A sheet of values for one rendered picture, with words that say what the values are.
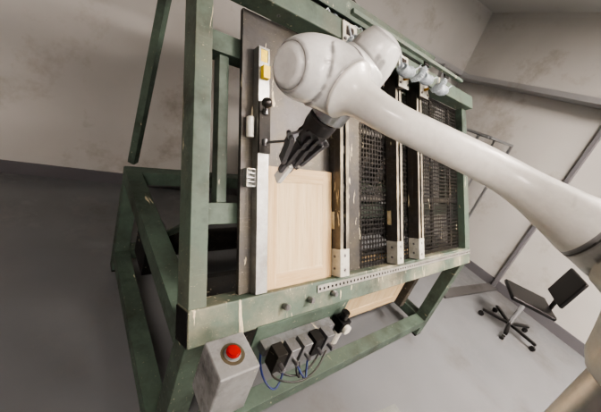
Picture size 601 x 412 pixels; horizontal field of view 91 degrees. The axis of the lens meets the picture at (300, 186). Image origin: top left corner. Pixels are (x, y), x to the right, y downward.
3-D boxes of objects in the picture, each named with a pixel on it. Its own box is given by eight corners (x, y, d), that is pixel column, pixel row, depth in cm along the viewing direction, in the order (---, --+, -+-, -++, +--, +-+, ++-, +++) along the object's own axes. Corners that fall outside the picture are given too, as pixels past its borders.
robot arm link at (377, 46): (337, 81, 71) (305, 79, 61) (383, 21, 62) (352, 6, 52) (367, 113, 68) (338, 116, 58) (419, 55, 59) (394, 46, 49)
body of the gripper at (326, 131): (333, 110, 74) (312, 136, 79) (306, 102, 69) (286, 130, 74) (344, 131, 70) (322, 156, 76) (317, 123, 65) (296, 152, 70)
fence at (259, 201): (249, 292, 112) (255, 295, 109) (253, 48, 117) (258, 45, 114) (261, 290, 115) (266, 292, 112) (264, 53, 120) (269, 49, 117)
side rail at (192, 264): (176, 302, 100) (188, 311, 92) (185, -9, 107) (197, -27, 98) (194, 298, 104) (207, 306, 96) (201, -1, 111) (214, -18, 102)
